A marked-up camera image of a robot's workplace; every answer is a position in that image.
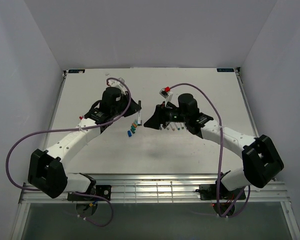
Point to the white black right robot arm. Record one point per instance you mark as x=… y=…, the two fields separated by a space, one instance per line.
x=226 y=138

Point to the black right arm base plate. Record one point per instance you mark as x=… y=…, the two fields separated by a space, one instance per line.
x=209 y=192

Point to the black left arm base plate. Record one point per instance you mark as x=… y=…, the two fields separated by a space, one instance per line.
x=104 y=191

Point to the right aluminium side rail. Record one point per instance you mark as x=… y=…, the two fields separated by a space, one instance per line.
x=252 y=120

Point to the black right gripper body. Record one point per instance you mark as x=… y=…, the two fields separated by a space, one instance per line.
x=173 y=115

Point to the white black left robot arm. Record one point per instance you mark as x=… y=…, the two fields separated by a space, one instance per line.
x=48 y=168

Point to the mint capped white marker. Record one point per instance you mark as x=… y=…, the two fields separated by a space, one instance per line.
x=168 y=128

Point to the blue label sticker left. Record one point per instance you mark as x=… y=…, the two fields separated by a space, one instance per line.
x=76 y=71

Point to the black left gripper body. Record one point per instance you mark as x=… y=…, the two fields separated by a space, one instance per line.
x=117 y=111

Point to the blue label sticker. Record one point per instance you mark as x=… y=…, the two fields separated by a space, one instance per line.
x=225 y=70
x=76 y=71

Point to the black capped white marker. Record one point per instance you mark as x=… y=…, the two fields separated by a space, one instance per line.
x=139 y=119

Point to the teal capped white marker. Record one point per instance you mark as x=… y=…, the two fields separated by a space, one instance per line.
x=178 y=127

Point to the blue label sticker right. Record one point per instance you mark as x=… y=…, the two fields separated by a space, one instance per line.
x=225 y=70

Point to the orange capped white marker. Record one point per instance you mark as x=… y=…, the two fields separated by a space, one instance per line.
x=173 y=126

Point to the aluminium frame rail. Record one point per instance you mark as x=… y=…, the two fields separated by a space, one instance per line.
x=180 y=188

